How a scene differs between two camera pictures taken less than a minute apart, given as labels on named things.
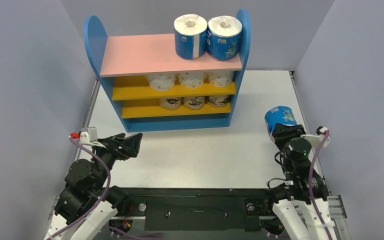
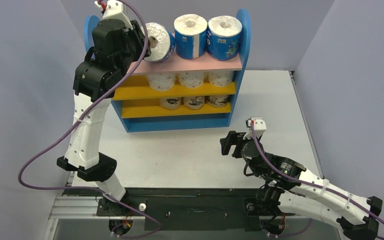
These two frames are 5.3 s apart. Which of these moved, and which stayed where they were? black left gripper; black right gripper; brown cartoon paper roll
Moved: black right gripper; black left gripper
Stayed: brown cartoon paper roll
